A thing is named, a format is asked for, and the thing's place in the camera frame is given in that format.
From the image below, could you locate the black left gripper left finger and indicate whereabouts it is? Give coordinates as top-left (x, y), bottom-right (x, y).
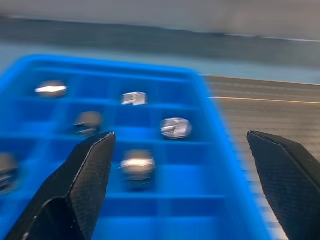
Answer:
top-left (4, 131), bottom-right (117, 240)

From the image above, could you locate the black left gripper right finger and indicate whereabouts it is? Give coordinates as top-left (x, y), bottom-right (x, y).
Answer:
top-left (246, 130), bottom-right (320, 240)

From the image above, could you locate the blue compartment tray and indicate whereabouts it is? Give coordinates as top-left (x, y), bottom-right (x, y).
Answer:
top-left (0, 53), bottom-right (273, 240)

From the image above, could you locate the metal roller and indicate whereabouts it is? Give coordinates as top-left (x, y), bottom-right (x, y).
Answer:
top-left (34, 80), bottom-right (69, 98)
top-left (160, 117), bottom-right (193, 140)
top-left (119, 149), bottom-right (157, 191)
top-left (0, 152), bottom-right (19, 194)
top-left (120, 91), bottom-right (148, 106)
top-left (72, 111), bottom-right (103, 136)

